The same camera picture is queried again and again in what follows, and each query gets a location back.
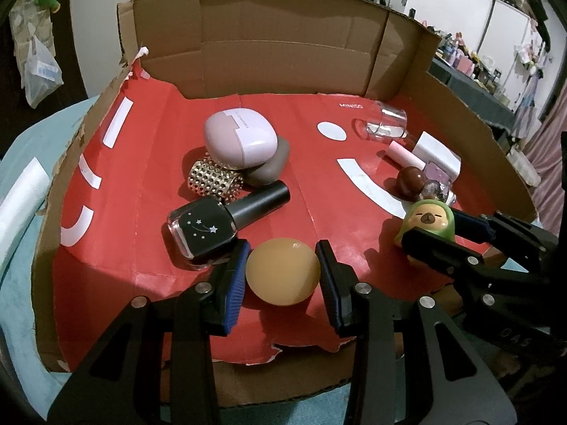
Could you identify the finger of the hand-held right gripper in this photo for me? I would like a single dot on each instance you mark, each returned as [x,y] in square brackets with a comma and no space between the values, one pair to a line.
[518,237]
[438,252]

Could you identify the orange dome-shaped block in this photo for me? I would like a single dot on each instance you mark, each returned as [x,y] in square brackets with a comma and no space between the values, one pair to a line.
[283,270]

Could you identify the brown polished egg stone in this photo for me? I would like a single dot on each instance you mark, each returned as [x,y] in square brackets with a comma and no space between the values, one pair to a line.
[411,181]

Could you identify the purple nail polish bottle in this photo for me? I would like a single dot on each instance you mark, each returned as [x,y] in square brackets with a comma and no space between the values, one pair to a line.
[405,155]

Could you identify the black nail polish bottle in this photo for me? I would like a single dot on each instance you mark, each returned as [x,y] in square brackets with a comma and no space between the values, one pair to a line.
[203,225]

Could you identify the hanging lace wall organizer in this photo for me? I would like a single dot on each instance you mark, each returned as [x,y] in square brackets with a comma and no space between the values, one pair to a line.
[22,22]

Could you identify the pink curtain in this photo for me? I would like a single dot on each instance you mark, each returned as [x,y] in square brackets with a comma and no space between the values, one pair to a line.
[549,164]

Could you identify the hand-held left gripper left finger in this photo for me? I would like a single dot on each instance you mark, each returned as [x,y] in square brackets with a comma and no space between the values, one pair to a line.
[234,287]

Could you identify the white wardrobe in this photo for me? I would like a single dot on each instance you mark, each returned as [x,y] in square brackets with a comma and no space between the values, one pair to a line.
[509,40]

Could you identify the capybara figurine with green hood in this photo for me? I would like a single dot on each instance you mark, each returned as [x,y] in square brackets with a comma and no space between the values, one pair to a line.
[427,219]

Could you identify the white plastic bag roll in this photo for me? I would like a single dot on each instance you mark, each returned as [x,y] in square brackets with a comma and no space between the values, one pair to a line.
[20,203]

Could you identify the white charger block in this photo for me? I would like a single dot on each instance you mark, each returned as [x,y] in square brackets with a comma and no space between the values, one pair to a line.
[438,148]

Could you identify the dark cloth-covered table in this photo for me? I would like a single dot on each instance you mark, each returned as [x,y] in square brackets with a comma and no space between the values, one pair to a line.
[478,97]

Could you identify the clear plastic cup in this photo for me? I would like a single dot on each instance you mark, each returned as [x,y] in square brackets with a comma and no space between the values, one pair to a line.
[385,119]

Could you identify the dark wooden door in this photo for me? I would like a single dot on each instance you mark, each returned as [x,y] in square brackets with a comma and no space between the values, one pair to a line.
[75,31]

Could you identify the brown eyeshadow compact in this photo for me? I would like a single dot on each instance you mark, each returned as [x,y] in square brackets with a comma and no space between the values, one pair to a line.
[270,168]

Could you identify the pink and white rounded case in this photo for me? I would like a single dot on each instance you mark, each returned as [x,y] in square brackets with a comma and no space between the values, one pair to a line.
[239,137]

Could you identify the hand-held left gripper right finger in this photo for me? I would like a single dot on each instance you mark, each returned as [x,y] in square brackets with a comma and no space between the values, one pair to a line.
[330,287]

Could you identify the hanging white plastic bag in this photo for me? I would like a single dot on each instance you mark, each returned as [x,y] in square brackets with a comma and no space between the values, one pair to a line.
[42,75]

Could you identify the row of cosmetic bottles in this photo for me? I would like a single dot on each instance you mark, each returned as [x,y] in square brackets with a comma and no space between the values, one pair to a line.
[469,66]

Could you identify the gold studded cylinder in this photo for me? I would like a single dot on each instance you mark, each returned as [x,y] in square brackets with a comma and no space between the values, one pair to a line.
[212,179]

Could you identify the cardboard box with red lining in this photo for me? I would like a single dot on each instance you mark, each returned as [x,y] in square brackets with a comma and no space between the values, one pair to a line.
[288,44]

